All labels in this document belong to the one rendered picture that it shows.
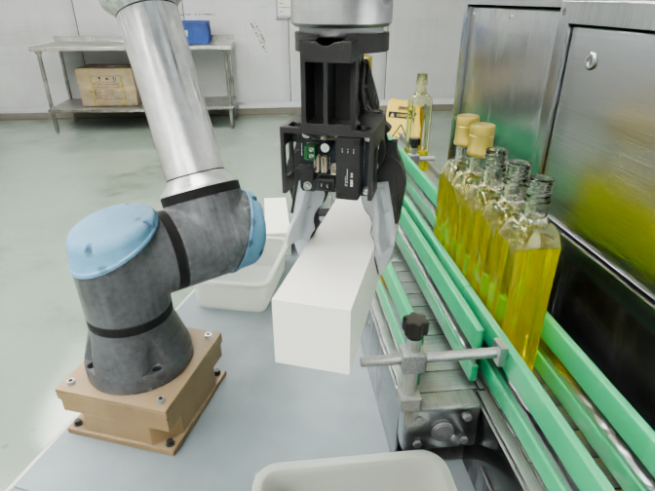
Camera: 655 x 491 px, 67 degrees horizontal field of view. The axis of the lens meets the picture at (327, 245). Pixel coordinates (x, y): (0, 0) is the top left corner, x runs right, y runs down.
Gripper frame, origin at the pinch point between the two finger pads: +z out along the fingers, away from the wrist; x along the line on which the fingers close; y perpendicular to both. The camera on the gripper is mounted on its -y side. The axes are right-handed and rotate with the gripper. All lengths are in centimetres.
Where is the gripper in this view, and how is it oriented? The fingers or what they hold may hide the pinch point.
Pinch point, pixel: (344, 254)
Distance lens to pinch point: 47.9
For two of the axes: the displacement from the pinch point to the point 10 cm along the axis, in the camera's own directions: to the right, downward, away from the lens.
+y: -2.4, 4.4, -8.7
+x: 9.7, 1.1, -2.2
